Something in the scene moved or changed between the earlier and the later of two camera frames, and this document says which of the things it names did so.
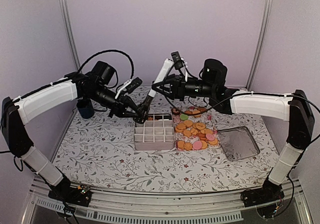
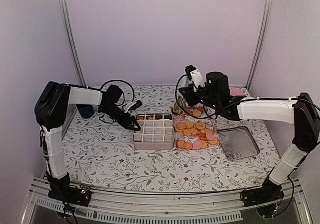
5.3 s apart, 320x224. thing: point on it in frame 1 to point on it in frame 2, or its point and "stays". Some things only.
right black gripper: (177, 87) to (189, 96)
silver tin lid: (237, 143) stays
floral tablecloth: (97, 154) stays
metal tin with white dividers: (156, 133) stays
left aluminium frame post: (65, 9) stays
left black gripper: (121, 102) to (129, 123)
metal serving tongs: (144, 106) to (177, 107)
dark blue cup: (85, 108) stays
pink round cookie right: (210, 137) stays
